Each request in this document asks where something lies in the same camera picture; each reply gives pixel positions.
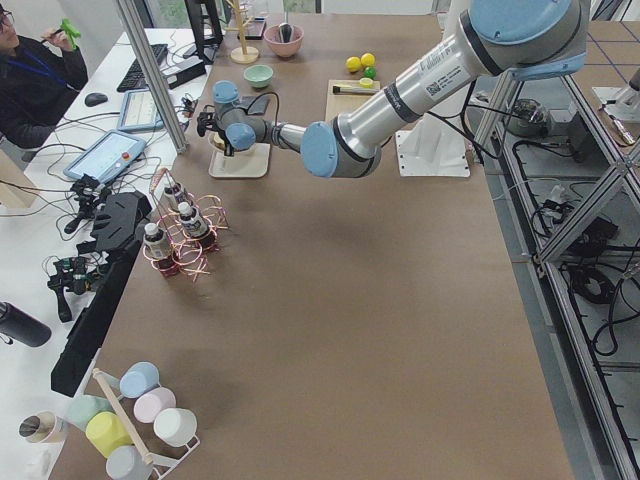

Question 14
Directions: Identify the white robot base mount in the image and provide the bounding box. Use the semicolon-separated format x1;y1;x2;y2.
396;86;470;177

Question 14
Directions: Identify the pink cup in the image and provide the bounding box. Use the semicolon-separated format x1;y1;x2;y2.
133;387;176;424

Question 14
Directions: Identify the grey folded cloth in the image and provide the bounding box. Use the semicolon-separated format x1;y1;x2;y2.
247;96;270;116

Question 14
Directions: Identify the grey cup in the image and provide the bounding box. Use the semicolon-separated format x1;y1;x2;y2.
106;445;153;480

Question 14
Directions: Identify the aluminium frame post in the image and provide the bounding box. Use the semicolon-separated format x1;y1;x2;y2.
114;0;188;154

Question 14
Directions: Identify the tea bottle front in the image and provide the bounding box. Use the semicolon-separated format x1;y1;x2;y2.
178;202;213;251

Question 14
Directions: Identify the blue cup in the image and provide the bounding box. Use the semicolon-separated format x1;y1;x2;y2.
119;361;160;399

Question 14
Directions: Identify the black long bar device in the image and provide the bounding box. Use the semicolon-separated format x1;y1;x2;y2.
50;190;151;397

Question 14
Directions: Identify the pink bowl with ice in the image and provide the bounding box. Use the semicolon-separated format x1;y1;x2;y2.
263;25;304;58

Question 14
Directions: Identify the white cup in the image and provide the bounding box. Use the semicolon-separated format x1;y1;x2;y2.
153;408;197;447

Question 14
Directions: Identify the tea bottle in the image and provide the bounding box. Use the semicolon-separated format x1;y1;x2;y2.
144;222;179;277
163;182;191;212
178;202;213;251

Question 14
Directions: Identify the black keyboard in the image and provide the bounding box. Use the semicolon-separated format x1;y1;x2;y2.
116;43;168;92

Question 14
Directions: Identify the wooden cutting board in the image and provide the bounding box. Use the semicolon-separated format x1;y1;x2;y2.
325;79;381;121

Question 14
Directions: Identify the green lime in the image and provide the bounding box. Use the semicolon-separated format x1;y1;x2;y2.
363;66;377;79

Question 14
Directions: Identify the cream rabbit tray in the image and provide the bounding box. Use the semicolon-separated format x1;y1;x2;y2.
208;143;271;179

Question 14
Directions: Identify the paper cup with metal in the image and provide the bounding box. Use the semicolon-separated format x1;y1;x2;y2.
19;411;67;444

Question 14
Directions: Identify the half lemon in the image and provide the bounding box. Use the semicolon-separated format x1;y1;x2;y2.
359;77;374;89

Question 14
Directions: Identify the tea bottle right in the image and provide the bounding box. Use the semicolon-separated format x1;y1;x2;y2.
163;182;191;212

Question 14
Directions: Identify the tea bottle left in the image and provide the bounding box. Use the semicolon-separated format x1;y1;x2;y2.
144;222;179;277

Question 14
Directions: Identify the green cup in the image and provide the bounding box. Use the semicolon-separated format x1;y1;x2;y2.
64;394;113;432

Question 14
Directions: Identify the bread slice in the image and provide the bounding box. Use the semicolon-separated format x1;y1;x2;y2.
213;133;226;149

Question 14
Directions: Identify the white round plate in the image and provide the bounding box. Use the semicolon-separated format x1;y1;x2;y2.
207;132;255;155

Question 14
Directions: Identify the blue teach pendant near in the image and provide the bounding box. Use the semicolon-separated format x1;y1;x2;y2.
63;130;147;184

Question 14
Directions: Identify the steel muddler black tip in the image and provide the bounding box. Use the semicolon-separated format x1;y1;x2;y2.
332;85;378;96

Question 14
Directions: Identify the blue teach pendant far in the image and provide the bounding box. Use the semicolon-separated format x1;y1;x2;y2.
117;89;164;133

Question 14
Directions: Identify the black water bottle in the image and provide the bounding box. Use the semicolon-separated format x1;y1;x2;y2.
1;302;51;347

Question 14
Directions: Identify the black computer mouse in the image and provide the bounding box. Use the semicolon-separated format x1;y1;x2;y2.
84;92;108;107

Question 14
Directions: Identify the copper wire bottle rack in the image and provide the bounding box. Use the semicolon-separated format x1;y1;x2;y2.
142;167;229;279

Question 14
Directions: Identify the metal ice scoop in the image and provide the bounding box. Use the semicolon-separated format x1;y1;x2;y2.
278;22;294;44

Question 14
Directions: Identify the seated person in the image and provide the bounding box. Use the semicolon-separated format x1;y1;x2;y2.
1;8;88;149

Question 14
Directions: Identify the white cup rack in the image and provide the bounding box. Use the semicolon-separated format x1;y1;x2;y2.
92;368;201;479

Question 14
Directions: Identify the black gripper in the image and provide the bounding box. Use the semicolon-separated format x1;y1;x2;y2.
216;121;234;157

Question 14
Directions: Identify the wooden mug tree stand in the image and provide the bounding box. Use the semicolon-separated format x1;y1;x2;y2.
224;0;260;65

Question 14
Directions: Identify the mint green bowl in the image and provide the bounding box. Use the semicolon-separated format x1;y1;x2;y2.
243;65;274;90

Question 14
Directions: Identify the whole lemon upper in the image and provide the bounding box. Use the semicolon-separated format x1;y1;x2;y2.
360;52;376;68

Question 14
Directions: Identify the blue teach pendant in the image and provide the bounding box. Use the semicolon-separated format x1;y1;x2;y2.
63;130;147;184
117;89;164;133

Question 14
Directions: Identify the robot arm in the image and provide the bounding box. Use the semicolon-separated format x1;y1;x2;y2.
211;1;590;178

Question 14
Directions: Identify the yellow cup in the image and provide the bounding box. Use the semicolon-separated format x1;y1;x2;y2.
85;411;133;458

